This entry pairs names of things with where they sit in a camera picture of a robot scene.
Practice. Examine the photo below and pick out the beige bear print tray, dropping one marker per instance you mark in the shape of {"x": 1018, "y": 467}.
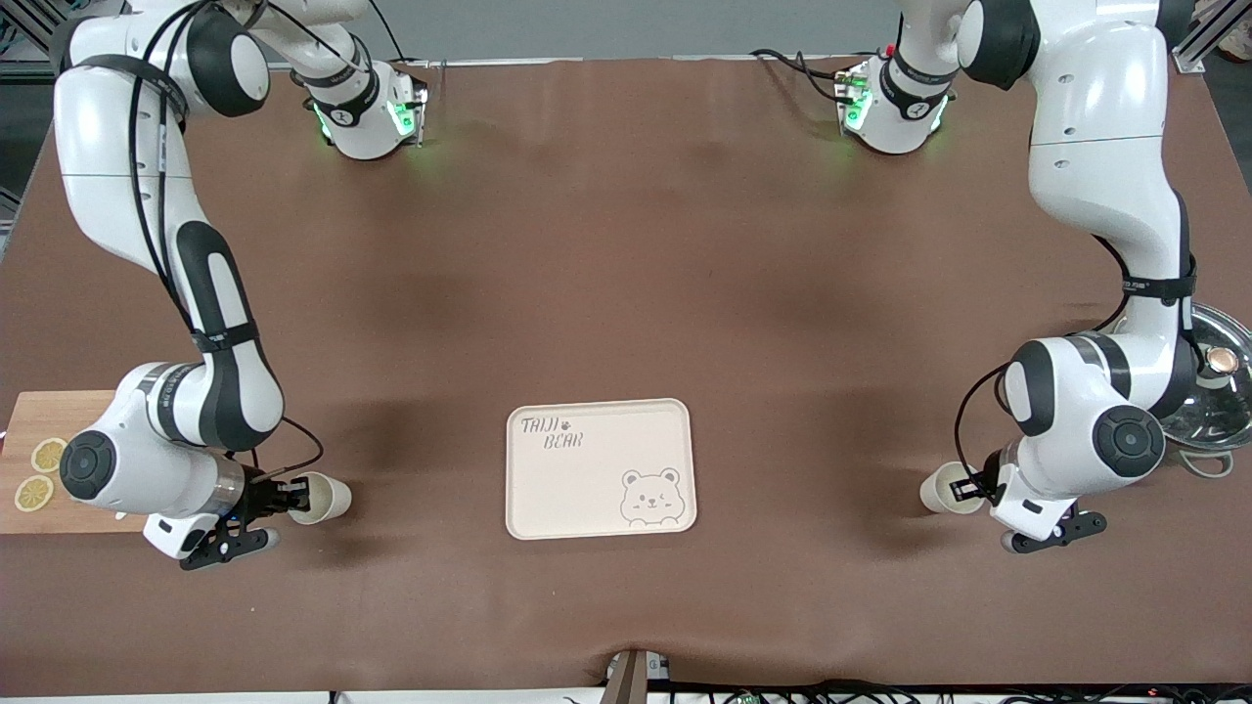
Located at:
{"x": 597, "y": 499}

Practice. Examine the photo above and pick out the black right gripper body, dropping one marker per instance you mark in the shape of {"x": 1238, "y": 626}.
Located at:
{"x": 261, "y": 496}

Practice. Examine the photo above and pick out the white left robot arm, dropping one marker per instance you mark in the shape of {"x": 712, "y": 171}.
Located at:
{"x": 1095, "y": 117}

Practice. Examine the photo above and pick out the aluminium frame profile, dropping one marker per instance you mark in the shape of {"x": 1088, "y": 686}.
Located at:
{"x": 39, "y": 29}
{"x": 1218, "y": 29}

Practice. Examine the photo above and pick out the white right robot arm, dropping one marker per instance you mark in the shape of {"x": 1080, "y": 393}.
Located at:
{"x": 108, "y": 127}

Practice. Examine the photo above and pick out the wooden post with device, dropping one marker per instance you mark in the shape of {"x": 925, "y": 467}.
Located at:
{"x": 626, "y": 680}

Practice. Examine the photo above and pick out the bamboo cutting board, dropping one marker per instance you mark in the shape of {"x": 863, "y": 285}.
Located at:
{"x": 24, "y": 420}

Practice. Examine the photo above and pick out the yellow lemon slice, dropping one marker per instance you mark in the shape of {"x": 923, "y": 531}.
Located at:
{"x": 50, "y": 455}
{"x": 34, "y": 493}

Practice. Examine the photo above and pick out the white IKEA cup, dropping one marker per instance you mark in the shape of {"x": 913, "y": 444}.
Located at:
{"x": 934, "y": 494}
{"x": 331, "y": 499}

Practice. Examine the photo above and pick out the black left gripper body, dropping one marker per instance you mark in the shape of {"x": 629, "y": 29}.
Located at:
{"x": 990, "y": 482}

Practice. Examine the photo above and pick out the glass pot lid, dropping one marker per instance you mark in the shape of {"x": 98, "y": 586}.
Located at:
{"x": 1223, "y": 411}

